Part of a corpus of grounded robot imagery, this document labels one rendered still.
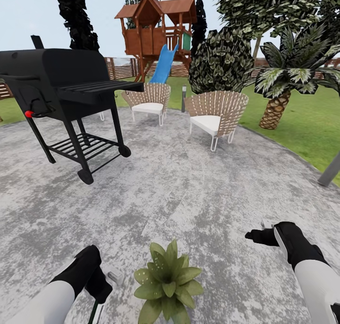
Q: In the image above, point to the garden chair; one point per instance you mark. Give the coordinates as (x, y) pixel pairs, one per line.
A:
(153, 99)
(217, 112)

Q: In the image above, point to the insectifuge atomizer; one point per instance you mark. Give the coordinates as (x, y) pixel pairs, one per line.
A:
(96, 313)

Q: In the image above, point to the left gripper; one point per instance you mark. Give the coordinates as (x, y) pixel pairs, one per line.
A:
(100, 289)

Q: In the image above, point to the charcoal grill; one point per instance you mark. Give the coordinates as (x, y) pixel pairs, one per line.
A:
(66, 85)

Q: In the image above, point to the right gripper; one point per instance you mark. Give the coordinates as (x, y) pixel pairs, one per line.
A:
(259, 236)

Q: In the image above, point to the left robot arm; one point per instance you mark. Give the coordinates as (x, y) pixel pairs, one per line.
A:
(52, 304)

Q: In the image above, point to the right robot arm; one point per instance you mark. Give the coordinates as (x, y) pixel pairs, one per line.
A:
(319, 283)

